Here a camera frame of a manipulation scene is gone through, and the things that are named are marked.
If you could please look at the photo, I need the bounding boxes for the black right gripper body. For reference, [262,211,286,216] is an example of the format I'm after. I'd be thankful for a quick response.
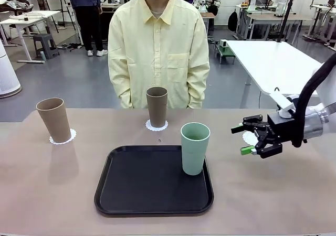
[256,111,298,144]

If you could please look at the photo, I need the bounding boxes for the white scalloped paper coaster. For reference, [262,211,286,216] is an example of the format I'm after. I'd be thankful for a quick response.
[145,119,169,133]
[49,128,77,145]
[243,131,259,145]

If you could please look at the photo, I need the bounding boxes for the brown plastic cup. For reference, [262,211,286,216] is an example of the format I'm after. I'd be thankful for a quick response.
[145,87,169,128]
[36,97,72,144]

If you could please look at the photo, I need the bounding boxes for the person's right forearm yellow sleeve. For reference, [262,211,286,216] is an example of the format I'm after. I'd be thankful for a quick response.
[108,60,132,109]

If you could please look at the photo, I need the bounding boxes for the person's left forearm yellow sleeve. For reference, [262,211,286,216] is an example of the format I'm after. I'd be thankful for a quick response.
[187,60,211,110]

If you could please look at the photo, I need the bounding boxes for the large white table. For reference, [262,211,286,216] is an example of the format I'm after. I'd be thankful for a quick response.
[225,40,324,108]

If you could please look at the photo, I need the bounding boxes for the mint green plastic cup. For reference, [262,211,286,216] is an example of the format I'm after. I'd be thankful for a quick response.
[180,122,211,176]

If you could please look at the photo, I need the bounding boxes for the green low stool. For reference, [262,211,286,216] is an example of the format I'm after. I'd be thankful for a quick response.
[215,41,236,65]

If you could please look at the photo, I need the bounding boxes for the black backpack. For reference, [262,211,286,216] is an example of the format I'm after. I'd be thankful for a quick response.
[227,9,239,33]

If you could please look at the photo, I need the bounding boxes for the wooden top desk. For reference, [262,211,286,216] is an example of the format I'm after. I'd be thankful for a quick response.
[246,11,313,40]

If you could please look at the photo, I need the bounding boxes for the black tripod pole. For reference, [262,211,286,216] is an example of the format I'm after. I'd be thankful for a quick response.
[277,0,302,42]

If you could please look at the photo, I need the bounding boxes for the person in yellow shirt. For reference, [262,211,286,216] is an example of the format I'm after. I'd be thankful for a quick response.
[108,0,211,110]

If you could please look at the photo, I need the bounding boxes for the black plastic tray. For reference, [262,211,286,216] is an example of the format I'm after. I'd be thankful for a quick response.
[93,145,215,218]

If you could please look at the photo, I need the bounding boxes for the seated person in patterned sweater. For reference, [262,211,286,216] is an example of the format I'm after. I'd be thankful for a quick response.
[206,0,223,17]

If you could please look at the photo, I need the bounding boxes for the standing person in blue top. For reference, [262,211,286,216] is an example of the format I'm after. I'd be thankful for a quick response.
[65,0,109,57]

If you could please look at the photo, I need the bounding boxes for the grey plastic step stool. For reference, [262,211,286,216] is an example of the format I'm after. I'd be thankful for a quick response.
[33,33,60,60]

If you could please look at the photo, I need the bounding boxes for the white cylindrical air purifier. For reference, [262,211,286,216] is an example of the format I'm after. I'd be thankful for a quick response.
[0,40,23,99]

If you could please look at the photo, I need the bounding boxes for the white desk with clutter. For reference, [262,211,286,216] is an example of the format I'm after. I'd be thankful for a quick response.
[0,9,61,63]

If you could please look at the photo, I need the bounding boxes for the dark clothes pile on desk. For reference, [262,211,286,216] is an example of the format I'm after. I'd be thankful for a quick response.
[0,0,34,13]

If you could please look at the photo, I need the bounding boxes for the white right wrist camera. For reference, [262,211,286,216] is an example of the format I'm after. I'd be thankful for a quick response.
[268,90,297,119]

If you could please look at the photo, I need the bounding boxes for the black corrugated cable hose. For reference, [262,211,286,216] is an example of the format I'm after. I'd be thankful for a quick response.
[291,54,336,148]

